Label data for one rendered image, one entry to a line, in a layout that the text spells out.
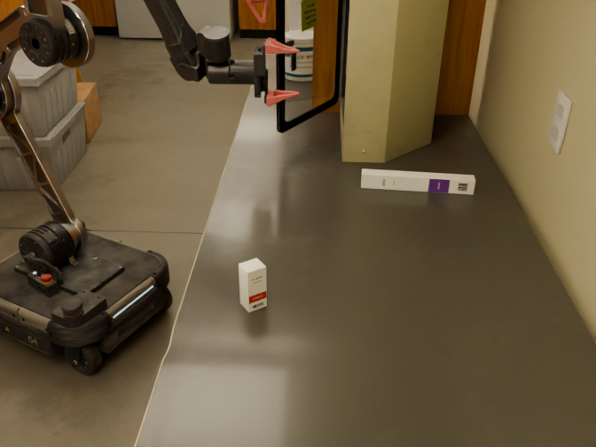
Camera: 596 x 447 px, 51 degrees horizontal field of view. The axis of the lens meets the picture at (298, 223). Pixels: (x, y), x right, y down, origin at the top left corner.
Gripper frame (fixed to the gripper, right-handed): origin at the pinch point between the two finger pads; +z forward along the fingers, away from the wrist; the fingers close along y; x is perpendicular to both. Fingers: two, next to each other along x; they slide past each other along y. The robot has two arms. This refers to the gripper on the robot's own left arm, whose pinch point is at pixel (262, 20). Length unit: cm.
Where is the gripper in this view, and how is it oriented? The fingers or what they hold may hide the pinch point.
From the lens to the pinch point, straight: 182.0
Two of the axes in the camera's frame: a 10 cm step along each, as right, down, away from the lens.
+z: 2.0, 9.5, 2.6
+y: -0.2, -2.6, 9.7
